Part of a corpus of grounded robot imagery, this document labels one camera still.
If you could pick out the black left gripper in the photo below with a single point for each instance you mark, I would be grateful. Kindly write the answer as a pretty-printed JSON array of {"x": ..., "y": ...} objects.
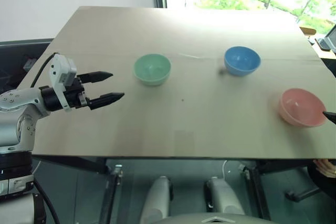
[{"x": 76, "y": 95}]

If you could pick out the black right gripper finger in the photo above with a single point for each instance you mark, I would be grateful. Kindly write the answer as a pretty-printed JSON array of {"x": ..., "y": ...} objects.
[{"x": 331, "y": 117}]

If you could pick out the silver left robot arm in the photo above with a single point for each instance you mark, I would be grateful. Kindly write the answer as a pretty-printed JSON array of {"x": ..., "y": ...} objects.
[{"x": 25, "y": 98}]

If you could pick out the bystander bare hand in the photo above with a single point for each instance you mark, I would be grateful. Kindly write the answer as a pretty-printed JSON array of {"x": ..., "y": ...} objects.
[{"x": 327, "y": 167}]

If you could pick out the red bowl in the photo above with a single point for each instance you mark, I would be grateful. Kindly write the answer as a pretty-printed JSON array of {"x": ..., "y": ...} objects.
[{"x": 302, "y": 107}]

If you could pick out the green bowl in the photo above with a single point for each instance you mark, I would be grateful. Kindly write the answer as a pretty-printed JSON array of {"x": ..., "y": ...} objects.
[{"x": 152, "y": 69}]

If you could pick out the bystander dark sleeve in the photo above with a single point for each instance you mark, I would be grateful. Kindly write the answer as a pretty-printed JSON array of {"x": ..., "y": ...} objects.
[{"x": 319, "y": 182}]

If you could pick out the dark laptop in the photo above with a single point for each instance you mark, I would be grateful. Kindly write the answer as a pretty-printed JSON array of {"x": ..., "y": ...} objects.
[{"x": 326, "y": 39}]

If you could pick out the black office chair base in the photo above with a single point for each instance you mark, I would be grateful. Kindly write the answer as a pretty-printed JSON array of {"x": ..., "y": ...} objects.
[{"x": 302, "y": 195}]

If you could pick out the black background furniture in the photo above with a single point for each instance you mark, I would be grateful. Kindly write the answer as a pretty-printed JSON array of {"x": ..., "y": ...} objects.
[{"x": 18, "y": 61}]

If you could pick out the black metal table leg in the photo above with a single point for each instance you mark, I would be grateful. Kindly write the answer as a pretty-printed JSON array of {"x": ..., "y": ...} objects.
[
  {"x": 111, "y": 195},
  {"x": 256, "y": 190}
]

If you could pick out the blue bowl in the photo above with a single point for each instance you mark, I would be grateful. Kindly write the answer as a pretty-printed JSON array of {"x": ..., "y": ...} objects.
[{"x": 242, "y": 61}]

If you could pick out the silver left robot leg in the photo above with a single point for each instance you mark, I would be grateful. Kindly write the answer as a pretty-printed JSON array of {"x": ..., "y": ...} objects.
[{"x": 155, "y": 200}]

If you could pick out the silver robot leg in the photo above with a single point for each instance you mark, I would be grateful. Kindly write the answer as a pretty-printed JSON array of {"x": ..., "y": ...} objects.
[
  {"x": 155, "y": 200},
  {"x": 223, "y": 197}
]

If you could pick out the silver right robot leg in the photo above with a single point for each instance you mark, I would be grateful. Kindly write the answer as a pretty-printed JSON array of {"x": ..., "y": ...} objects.
[{"x": 223, "y": 197}]

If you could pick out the grey robot torso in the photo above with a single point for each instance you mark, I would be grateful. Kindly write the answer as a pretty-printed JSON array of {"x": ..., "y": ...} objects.
[{"x": 212, "y": 219}]

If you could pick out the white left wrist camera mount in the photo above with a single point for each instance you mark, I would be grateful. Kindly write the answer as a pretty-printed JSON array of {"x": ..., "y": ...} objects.
[{"x": 61, "y": 70}]

